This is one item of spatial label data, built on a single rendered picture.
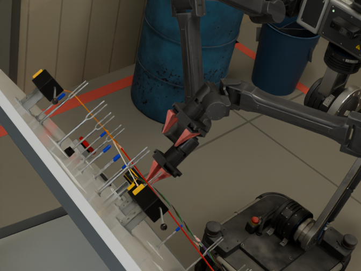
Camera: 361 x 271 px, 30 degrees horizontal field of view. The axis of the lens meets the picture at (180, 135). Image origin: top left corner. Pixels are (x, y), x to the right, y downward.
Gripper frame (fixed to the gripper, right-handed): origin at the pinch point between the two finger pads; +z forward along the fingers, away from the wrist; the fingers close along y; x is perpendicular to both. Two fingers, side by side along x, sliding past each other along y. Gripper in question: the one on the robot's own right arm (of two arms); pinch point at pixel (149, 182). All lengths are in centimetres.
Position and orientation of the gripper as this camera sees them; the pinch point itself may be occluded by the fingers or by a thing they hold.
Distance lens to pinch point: 212.5
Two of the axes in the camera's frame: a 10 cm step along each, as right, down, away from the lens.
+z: -7.1, 7.0, 0.7
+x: 2.8, 1.9, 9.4
